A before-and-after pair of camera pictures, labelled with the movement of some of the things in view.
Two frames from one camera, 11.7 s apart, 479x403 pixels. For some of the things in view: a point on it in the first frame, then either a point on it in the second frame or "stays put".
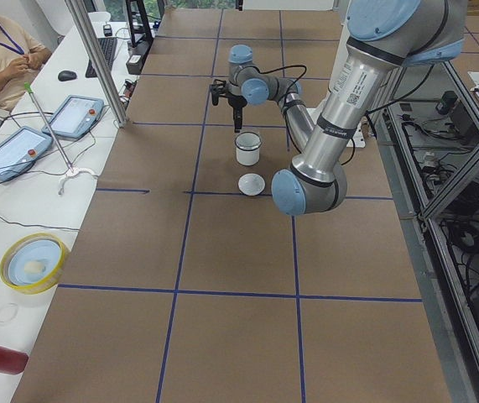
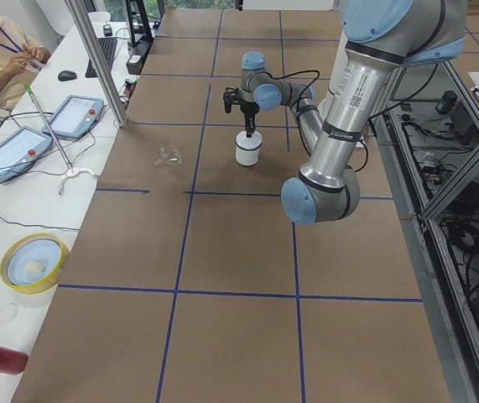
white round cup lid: x=252 y=184 -> x=248 y=143
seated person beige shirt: x=4 y=60 stays put
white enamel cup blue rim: x=247 y=148 stays put
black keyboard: x=108 y=46 stays put
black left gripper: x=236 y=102 -> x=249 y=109
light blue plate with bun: x=33 y=262 stays put
